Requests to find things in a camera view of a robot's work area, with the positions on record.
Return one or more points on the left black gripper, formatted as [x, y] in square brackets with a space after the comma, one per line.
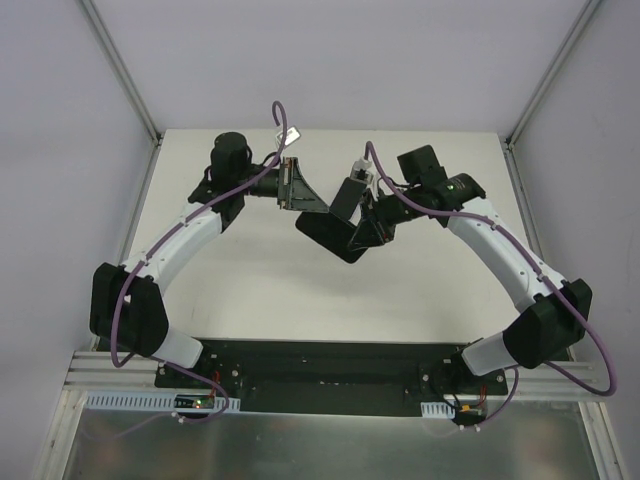
[288, 182]

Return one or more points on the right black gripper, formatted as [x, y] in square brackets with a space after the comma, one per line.
[379, 218]

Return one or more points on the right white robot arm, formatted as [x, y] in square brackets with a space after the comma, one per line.
[552, 311]

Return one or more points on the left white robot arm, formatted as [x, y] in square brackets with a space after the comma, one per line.
[127, 307]

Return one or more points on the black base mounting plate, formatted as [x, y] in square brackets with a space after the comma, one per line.
[362, 379]

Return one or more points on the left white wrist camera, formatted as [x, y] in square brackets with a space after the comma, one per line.
[286, 138]

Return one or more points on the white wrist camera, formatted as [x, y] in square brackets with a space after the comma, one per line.
[286, 138]
[362, 176]

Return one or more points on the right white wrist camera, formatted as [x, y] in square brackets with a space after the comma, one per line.
[362, 176]

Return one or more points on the right white cable duct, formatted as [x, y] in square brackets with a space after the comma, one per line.
[437, 410]

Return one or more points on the aluminium frame rail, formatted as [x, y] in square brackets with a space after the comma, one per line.
[94, 371]

